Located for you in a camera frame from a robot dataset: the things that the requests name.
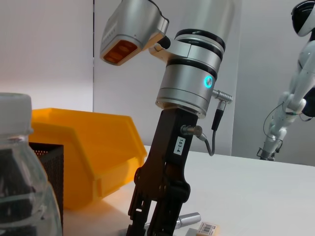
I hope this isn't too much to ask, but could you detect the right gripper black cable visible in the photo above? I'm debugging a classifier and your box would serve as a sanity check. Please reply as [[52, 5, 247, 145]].
[[181, 89, 234, 157]]

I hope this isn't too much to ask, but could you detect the yellow plastic storage bin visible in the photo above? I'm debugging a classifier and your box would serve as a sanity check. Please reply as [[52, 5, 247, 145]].
[[31, 107, 148, 211]]

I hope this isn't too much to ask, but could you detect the black mesh pen holder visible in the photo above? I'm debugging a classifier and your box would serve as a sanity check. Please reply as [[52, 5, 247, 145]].
[[28, 142, 64, 228]]

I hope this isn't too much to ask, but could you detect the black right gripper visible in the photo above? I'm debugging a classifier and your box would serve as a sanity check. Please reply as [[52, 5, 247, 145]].
[[127, 108, 199, 236]]

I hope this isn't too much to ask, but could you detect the silver marker pen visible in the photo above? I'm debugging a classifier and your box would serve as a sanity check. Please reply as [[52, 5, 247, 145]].
[[172, 211, 202, 231]]

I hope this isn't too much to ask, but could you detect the right wrist camera silver box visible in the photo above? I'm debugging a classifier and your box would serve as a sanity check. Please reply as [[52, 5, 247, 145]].
[[99, 0, 170, 66]]

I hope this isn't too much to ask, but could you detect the white humanoid robot black face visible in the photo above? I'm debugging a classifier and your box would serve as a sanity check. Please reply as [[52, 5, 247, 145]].
[[257, 0, 315, 162]]

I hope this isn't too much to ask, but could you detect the clear water bottle green label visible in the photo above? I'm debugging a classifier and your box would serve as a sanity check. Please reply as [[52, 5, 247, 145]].
[[0, 92, 63, 236]]

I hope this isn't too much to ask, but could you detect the beige eraser with barcode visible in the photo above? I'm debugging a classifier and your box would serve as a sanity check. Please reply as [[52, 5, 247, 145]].
[[184, 221, 221, 236]]

